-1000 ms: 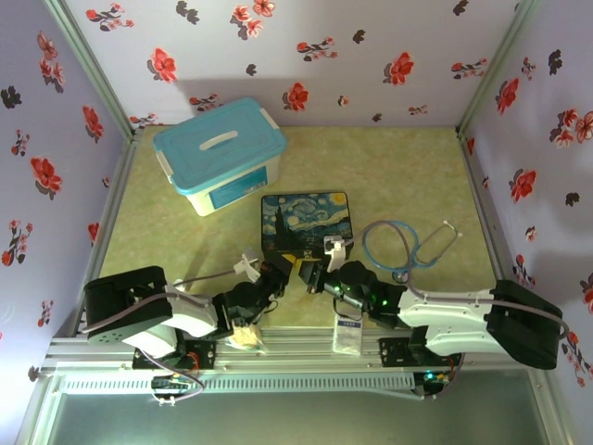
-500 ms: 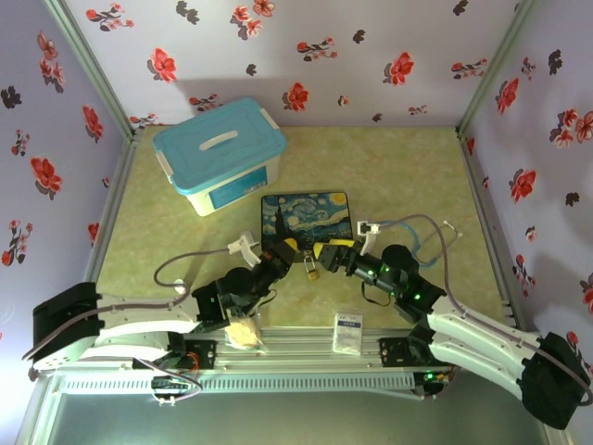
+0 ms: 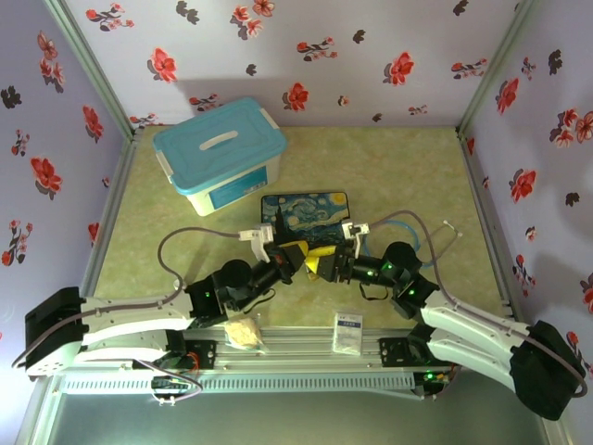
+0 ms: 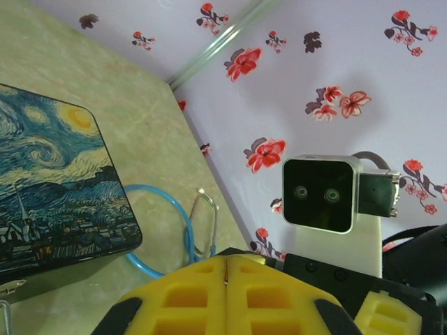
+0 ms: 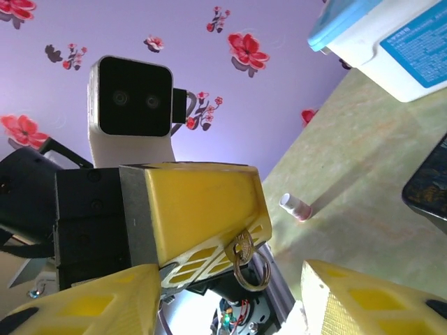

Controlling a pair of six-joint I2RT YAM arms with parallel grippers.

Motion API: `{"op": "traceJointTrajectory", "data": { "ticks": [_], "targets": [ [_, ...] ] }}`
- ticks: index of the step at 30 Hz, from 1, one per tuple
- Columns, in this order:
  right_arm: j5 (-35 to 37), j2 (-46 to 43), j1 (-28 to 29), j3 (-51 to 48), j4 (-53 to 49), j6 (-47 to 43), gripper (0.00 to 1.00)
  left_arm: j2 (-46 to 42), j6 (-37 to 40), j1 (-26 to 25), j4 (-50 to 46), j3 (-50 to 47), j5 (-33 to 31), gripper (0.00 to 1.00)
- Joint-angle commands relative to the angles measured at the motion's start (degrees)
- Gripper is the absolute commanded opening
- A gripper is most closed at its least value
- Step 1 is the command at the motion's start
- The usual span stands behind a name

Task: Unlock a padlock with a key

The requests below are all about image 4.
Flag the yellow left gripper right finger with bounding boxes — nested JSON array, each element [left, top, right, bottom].
[[226, 254, 362, 335]]

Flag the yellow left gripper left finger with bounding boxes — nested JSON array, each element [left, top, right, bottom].
[[91, 255, 228, 335]]

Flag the blue stethoscope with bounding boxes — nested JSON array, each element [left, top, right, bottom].
[[124, 184, 220, 280]]

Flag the starry night print box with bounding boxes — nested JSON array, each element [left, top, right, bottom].
[[0, 83, 143, 302]]

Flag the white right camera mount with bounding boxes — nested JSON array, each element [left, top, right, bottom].
[[295, 212, 383, 280]]

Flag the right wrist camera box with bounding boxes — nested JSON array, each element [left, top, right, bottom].
[[281, 154, 361, 234]]

